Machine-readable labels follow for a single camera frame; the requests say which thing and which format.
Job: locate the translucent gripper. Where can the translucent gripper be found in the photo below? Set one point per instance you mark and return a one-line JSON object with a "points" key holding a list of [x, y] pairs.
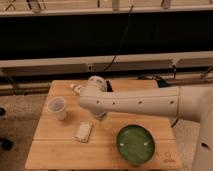
{"points": [[106, 122]]}

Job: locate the white plastic bottle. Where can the white plastic bottle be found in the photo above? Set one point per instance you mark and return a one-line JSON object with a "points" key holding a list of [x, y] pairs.
{"points": [[78, 89]]}

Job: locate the wooden folding table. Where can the wooden folding table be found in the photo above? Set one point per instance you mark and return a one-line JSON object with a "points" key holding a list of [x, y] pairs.
{"points": [[54, 146]]}

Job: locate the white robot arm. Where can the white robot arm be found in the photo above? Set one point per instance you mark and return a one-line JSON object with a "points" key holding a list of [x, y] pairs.
{"points": [[192, 103]]}

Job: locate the black rectangular block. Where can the black rectangular block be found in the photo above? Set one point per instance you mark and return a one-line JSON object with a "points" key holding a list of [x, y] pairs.
{"points": [[109, 87]]}

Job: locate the white sponge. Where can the white sponge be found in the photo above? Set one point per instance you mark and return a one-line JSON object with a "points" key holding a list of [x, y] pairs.
{"points": [[83, 132]]}

